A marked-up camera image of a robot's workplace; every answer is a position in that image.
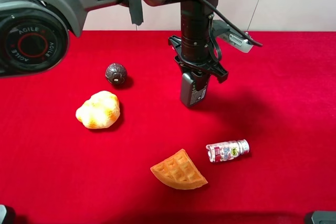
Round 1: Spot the black camera cable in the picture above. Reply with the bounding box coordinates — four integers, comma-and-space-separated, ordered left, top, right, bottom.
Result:
86, 0, 264, 65

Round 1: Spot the waffle slice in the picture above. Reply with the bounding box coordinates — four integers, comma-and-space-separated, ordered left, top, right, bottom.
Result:
150, 149, 208, 190

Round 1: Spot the orange white bread bun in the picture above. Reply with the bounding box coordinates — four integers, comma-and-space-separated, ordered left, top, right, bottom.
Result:
76, 91, 120, 130

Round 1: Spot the black pump bottle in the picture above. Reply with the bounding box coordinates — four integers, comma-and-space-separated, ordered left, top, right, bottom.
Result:
180, 72, 210, 107

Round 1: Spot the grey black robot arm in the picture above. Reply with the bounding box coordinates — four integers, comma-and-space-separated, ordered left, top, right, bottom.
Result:
1, 0, 228, 82

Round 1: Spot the small pink yogurt bottle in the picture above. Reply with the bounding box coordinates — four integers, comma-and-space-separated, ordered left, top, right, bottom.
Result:
206, 140, 250, 163

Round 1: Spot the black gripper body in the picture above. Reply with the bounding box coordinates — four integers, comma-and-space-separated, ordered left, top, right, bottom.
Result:
168, 35, 228, 83

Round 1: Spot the dark brown avocado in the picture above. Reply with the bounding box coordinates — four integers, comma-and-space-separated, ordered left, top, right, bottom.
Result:
105, 63, 128, 85

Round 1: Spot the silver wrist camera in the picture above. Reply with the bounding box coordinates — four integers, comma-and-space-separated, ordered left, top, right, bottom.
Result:
213, 20, 253, 53

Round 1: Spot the red table cloth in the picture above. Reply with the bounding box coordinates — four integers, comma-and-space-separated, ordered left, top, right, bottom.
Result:
1, 31, 335, 223

